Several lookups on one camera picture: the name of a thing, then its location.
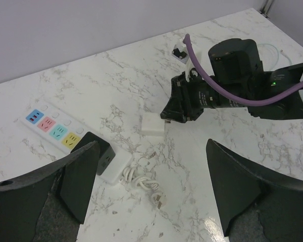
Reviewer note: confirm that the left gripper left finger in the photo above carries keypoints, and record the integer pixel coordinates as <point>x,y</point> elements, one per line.
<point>51,202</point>

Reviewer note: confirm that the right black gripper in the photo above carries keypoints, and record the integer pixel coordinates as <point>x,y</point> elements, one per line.
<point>179,107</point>

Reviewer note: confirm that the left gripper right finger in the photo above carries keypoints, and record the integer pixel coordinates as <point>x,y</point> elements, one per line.
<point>254,202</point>

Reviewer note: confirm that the white cube charger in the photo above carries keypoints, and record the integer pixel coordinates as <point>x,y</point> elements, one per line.
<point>153,125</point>

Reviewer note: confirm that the black cube plug adapter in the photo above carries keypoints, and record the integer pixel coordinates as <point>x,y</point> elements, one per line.
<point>106,154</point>

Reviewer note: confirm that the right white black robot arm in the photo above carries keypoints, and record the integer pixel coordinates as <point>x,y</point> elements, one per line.
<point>239,80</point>

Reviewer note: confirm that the white power strip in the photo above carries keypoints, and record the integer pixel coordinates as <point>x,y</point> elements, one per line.
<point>64,132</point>

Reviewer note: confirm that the right aluminium frame post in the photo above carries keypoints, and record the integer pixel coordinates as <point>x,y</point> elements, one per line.
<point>266,7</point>

